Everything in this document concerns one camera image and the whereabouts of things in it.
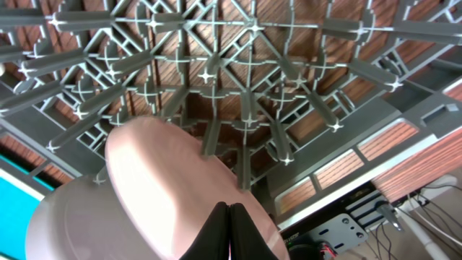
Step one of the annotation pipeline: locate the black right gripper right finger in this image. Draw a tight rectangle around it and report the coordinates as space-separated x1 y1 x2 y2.
230 204 277 260

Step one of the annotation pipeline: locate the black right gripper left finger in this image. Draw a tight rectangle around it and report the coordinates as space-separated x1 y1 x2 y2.
180 202 230 260

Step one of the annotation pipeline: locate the teal plastic tray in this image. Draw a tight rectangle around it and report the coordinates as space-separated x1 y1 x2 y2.
1 155 54 259

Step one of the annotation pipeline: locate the grey dishwasher rack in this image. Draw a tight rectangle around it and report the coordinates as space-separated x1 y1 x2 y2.
1 1 461 226

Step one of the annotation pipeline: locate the grey round plate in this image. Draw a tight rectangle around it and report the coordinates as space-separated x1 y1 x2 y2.
25 175 159 260

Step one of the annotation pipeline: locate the white round plate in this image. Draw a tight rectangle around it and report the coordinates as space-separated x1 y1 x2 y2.
105 116 289 259

